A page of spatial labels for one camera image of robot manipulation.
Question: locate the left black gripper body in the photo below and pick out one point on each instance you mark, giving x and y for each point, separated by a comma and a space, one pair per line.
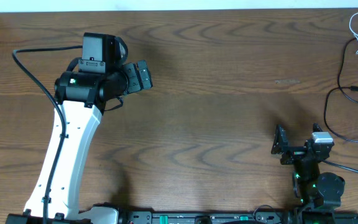
137, 76

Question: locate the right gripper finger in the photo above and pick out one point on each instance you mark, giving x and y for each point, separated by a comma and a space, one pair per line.
317, 128
280, 143

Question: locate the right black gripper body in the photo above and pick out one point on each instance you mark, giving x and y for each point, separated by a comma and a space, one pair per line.
294, 157

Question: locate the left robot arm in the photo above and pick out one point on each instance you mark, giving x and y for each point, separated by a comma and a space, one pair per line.
101, 74

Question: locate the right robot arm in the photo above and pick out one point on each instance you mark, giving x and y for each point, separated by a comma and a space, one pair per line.
320, 193

